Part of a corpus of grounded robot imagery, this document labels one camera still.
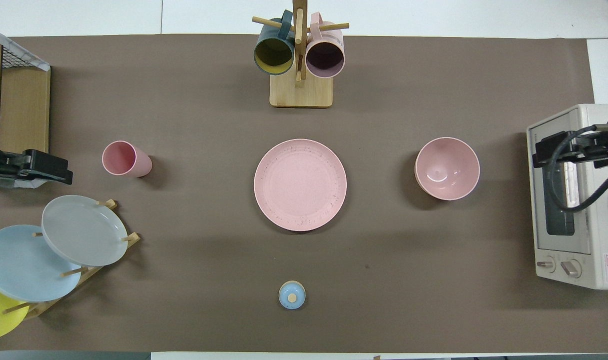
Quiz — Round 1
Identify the oven door handle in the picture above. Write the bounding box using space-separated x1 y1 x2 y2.
561 164 581 211

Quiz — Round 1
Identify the wooden plate rack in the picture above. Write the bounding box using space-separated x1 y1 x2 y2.
3 199 141 321

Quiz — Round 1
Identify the pink bowl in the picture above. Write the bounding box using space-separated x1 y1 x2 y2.
414 137 480 201

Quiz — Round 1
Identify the grey plate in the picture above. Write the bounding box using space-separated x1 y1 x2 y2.
41 194 129 267

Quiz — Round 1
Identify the brown table mat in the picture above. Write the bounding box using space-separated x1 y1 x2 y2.
0 34 608 353

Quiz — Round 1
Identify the wooden mug tree stand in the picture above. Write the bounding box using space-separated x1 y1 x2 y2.
252 0 350 109

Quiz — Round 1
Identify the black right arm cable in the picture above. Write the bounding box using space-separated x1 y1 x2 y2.
546 125 608 214

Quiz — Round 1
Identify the pink cup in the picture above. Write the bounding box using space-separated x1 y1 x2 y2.
102 140 153 178

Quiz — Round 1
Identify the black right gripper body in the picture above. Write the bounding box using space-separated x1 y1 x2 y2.
566 131 608 168

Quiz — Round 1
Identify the pink speckled plate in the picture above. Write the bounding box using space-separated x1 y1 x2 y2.
254 138 347 232

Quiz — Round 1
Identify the dark teal mug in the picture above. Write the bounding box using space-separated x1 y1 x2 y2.
254 10 296 76

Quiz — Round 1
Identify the beige toaster oven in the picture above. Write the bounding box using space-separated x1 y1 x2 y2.
526 104 608 290

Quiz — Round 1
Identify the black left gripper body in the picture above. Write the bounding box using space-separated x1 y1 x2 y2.
0 149 49 187

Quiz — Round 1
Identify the pink mug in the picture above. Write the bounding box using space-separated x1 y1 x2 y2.
305 12 346 79

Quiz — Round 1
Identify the wooden crate with white liner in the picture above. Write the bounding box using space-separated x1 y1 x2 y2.
0 25 52 190

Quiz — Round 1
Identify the light blue plate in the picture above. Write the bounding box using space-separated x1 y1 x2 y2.
0 224 83 303

